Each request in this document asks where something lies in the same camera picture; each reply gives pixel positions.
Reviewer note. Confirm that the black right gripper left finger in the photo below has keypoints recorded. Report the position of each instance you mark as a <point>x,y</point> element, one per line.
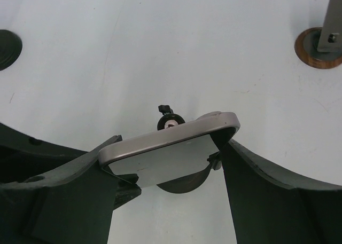
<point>72,203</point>

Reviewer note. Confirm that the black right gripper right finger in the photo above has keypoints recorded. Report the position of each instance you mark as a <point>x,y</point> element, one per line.
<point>271,204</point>

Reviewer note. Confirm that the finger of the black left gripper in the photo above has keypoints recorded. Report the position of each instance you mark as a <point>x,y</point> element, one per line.
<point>23,156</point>

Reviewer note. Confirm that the white phone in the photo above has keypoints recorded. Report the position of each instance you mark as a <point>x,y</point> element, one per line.
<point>170,153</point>

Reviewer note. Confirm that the black tripod phone stand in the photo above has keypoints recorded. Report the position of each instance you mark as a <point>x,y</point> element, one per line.
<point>190,182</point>

